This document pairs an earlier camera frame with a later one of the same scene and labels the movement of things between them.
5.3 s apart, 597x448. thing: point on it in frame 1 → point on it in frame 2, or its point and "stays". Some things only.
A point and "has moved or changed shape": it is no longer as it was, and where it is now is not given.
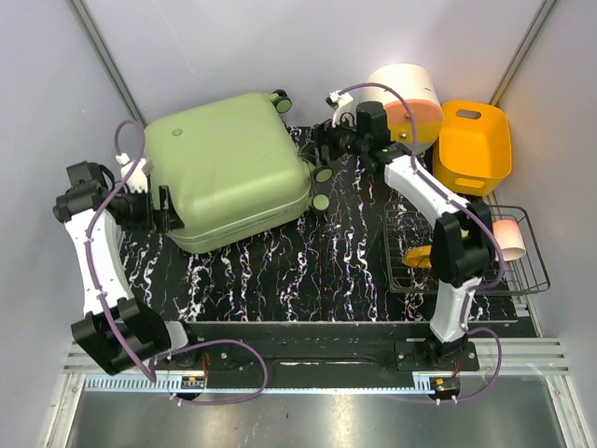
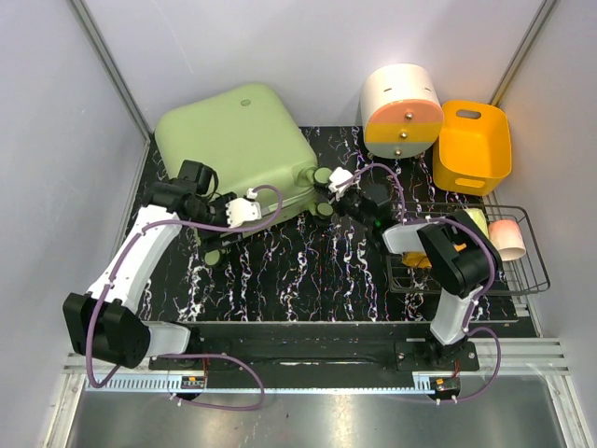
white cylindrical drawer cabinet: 416,85 stays
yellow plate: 418,256 stays
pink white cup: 509,238 stays
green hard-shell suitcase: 232,165 has moved or changed shape
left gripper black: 169,218 → 211,240
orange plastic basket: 473,154 stays
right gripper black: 325,135 → 338,204
